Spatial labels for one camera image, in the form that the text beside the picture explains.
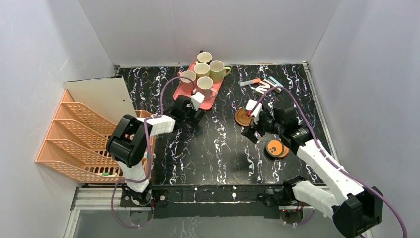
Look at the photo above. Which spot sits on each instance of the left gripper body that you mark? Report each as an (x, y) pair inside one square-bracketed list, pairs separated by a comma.
[(190, 110)]

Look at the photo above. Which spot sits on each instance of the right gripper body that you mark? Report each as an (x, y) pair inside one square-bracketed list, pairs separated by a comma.
[(253, 128)]

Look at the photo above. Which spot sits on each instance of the brown grooved wooden coaster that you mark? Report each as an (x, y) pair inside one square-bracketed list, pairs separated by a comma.
[(241, 117)]

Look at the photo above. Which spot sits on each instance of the pink serving tray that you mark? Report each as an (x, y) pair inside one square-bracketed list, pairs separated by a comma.
[(206, 104)]

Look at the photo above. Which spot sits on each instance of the orange black round coaster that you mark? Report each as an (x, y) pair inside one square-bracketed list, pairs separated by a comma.
[(275, 149)]

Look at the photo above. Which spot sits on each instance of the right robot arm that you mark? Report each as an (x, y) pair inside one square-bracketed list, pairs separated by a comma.
[(352, 207)]

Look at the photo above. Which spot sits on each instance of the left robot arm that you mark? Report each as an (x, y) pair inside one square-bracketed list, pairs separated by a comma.
[(130, 143)]

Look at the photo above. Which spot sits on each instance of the pink mug near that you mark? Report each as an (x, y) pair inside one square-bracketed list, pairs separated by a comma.
[(187, 82)]

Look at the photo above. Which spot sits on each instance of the pink mug large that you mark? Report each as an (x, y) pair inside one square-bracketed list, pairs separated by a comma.
[(205, 86)]

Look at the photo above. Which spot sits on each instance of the orange white marker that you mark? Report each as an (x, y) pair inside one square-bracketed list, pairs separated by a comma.
[(249, 82)]

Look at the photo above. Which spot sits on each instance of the yellow-green mug centre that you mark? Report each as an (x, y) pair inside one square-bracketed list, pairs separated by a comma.
[(201, 70)]

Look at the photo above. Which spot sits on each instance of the green mug far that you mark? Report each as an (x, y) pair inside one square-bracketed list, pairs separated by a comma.
[(218, 71)]

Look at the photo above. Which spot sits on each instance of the black mug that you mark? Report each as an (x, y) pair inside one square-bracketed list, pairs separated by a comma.
[(204, 57)]

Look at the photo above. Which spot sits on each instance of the white board sheet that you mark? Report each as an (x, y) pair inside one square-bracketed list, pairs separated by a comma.
[(107, 96)]

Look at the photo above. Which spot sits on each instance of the orange file rack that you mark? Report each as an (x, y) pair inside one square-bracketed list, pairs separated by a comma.
[(75, 144)]

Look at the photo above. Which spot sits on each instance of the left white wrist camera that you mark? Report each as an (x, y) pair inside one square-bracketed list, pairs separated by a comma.
[(196, 100)]

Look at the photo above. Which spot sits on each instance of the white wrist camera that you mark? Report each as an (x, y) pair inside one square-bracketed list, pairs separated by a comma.
[(196, 100), (253, 108)]

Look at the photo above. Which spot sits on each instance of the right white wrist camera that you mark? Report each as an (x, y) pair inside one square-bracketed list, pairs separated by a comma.
[(253, 108)]

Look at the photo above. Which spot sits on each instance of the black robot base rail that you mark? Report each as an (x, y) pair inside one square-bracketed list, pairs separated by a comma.
[(167, 201)]

